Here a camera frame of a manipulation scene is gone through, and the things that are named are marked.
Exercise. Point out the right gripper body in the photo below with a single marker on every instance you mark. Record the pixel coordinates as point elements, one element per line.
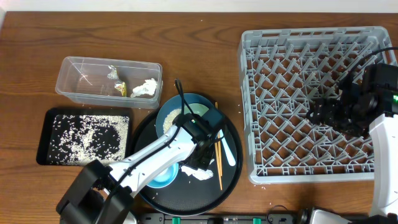
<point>339,116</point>

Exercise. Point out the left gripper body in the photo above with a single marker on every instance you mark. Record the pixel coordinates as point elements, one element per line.
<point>203,162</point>

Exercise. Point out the light green bowl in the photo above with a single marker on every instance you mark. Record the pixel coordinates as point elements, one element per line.
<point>196,108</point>

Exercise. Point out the white tissue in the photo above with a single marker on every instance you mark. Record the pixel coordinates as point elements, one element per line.
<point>148,88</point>
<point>199,174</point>

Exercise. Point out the yellow green snack wrapper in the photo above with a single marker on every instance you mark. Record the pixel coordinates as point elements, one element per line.
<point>121,87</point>

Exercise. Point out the white rice pile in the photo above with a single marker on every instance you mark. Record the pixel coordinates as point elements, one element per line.
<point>87,140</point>

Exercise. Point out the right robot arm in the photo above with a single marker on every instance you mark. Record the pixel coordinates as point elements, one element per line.
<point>369,109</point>

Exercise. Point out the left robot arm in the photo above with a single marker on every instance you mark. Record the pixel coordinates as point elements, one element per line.
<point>105,194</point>

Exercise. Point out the grey dishwasher rack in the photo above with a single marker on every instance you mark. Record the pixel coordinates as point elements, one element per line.
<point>282,72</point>

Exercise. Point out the clear plastic waste bin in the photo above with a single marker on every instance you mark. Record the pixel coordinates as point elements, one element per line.
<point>84,80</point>

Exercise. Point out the wooden chopstick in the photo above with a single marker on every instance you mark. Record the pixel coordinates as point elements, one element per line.
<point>220,178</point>
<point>218,158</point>

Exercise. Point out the white plastic spoon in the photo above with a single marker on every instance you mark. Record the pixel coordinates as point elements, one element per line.
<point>229,155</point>

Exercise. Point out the round black serving tray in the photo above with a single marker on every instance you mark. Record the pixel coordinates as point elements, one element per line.
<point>187,195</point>

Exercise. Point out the light blue saucer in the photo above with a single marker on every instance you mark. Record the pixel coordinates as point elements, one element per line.
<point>165,178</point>

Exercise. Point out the dark blue plate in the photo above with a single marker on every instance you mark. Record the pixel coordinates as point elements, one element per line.
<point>175,104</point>

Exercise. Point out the black rectangular tray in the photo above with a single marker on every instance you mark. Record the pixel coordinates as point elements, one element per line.
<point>84,140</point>

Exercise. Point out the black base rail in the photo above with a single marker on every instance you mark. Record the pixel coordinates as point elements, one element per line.
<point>160,218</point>

